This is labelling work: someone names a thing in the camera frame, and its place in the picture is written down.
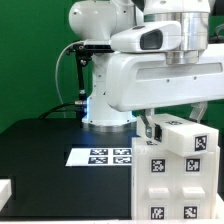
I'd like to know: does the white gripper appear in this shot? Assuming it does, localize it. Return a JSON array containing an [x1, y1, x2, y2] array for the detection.
[[106, 44, 224, 142]]

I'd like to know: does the white cabinet top block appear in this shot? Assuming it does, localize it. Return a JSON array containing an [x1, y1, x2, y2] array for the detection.
[[137, 114, 219, 157]]

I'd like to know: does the white cabinet body box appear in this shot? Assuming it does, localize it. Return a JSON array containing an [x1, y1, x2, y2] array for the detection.
[[131, 138, 220, 221]]

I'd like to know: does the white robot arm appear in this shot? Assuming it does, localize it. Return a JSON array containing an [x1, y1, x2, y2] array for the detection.
[[69, 0, 224, 132]]

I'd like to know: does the white sheet with markers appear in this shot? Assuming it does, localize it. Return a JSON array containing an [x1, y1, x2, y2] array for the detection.
[[66, 148, 132, 167]]

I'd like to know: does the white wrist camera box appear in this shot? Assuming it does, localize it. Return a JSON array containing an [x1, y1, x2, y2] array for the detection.
[[110, 21, 181, 53]]

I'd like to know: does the black base cable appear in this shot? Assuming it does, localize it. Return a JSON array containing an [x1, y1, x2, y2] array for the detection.
[[38, 101, 88, 120]]

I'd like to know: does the black camera on stand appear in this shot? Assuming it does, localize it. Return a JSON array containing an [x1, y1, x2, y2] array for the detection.
[[65, 41, 113, 101]]

